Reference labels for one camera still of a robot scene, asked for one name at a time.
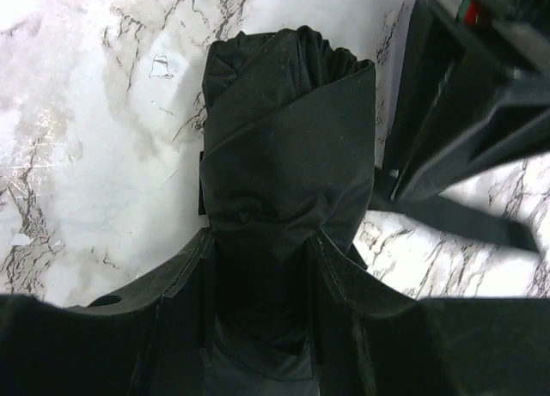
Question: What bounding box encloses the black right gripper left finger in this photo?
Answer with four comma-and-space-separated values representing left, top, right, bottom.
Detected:
1, 228, 215, 395

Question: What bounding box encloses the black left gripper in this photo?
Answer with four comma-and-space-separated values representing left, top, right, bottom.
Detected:
383, 0, 549, 201

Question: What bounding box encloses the black folding umbrella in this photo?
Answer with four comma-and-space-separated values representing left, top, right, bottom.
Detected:
197, 25, 541, 382

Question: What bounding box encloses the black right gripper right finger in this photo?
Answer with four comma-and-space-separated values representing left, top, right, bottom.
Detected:
307, 235, 549, 395

